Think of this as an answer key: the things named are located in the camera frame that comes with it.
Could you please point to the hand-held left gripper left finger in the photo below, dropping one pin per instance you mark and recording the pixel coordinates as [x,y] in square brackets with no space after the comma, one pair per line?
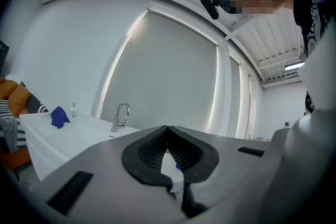
[105,178]

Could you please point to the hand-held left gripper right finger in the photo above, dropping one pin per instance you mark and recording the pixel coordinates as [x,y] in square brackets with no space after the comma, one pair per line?
[236,173]

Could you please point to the white vanity cabinet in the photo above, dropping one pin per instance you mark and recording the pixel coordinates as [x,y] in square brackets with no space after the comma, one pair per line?
[78,139]

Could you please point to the chrome faucet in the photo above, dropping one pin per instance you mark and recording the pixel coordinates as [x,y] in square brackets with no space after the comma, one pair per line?
[120,115]

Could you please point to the small clear green-capped bottle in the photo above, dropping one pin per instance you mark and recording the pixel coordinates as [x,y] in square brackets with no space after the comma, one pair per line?
[73,111]

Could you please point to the blue cloth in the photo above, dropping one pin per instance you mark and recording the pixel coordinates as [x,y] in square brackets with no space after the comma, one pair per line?
[60,118]

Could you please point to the narrow grey roller blind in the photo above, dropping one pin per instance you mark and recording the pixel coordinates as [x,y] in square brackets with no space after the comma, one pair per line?
[235,97]

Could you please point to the orange sofa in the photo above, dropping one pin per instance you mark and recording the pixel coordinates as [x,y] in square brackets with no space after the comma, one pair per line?
[15,162]

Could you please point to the black white striped blanket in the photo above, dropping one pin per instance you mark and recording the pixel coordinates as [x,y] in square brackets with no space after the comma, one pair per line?
[8,112]

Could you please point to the orange cushion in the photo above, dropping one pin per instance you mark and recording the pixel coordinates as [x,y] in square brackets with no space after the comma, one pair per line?
[18,98]

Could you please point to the large grey roller blind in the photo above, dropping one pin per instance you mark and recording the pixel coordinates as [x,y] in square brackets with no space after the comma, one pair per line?
[162,73]

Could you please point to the ceiling tube lamp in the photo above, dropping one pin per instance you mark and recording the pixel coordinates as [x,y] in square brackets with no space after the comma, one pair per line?
[294,65]

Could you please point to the person's black printed shirt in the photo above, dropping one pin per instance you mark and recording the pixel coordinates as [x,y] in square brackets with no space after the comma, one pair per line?
[309,8]

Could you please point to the black head-worn camera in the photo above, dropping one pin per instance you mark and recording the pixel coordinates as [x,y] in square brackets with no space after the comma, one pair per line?
[210,6]

